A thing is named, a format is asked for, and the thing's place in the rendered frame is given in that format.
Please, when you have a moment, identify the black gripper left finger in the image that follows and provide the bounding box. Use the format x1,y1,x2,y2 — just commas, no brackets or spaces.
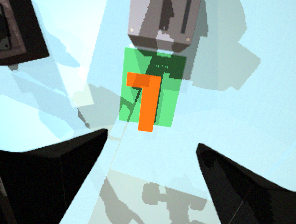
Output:
0,128,108,224

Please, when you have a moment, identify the orange l-shaped part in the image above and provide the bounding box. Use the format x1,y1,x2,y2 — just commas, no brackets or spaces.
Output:
126,72,161,132

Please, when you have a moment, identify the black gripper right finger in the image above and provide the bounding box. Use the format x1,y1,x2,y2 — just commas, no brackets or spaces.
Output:
196,143,296,224

